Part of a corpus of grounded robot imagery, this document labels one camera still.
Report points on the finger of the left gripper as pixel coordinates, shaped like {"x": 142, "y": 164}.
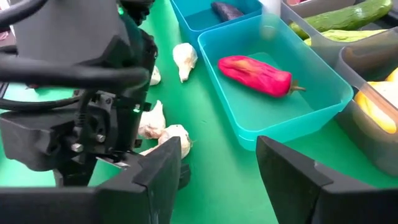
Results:
{"x": 74, "y": 174}
{"x": 185, "y": 175}

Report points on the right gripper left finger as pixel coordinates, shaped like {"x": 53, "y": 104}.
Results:
{"x": 124, "y": 205}

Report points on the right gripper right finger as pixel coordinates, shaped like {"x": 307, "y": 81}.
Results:
{"x": 311, "y": 202}

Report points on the white garlic bulb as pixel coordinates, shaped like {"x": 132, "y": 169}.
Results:
{"x": 178, "y": 137}
{"x": 152, "y": 119}
{"x": 185, "y": 60}
{"x": 155, "y": 76}

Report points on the yellow lemon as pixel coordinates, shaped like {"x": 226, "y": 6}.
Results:
{"x": 377, "y": 109}
{"x": 393, "y": 75}

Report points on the long red pepper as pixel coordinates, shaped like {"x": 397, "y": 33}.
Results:
{"x": 255, "y": 76}

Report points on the purple eggplant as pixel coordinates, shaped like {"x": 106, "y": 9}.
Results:
{"x": 227, "y": 12}

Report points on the short light green cucumber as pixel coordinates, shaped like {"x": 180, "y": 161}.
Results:
{"x": 345, "y": 35}

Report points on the long dark green cucumber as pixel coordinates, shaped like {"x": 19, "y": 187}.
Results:
{"x": 348, "y": 17}

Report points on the green table mat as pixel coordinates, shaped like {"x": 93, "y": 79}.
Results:
{"x": 211, "y": 174}

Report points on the dark grey plastic bin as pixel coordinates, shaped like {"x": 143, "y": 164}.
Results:
{"x": 329, "y": 53}
{"x": 357, "y": 140}

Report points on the teal plastic bin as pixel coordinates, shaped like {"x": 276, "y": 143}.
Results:
{"x": 273, "y": 124}

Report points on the blue plastic bin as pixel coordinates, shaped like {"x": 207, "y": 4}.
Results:
{"x": 202, "y": 18}

